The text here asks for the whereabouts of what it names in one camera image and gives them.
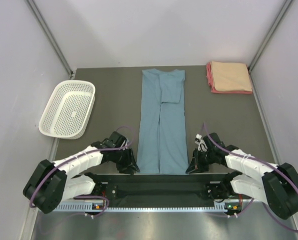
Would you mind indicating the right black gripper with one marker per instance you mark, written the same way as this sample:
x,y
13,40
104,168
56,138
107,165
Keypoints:
x,y
195,165

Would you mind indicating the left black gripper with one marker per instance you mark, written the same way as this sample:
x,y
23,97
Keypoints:
x,y
129,164

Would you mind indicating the blue t shirt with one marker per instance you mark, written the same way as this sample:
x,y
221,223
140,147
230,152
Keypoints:
x,y
162,147

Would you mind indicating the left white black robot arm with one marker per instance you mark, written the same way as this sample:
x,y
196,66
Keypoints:
x,y
54,182

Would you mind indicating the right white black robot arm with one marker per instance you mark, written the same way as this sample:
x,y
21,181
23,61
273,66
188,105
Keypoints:
x,y
276,186

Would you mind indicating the white perforated plastic basket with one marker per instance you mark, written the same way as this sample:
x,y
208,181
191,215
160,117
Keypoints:
x,y
68,110

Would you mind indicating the folded pink t shirt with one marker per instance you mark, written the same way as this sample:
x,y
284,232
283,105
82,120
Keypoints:
x,y
238,92

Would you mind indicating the folded peach t shirt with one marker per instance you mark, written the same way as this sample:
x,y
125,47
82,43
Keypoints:
x,y
232,75

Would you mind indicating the slotted grey cable duct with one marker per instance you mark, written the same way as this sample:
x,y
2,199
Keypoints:
x,y
98,206

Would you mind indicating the left aluminium corner post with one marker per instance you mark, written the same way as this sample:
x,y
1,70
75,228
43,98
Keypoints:
x,y
49,35

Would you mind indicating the aluminium corner post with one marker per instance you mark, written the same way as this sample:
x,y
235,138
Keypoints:
x,y
49,35
287,4

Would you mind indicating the right aluminium corner post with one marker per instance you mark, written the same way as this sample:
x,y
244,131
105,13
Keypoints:
x,y
287,4

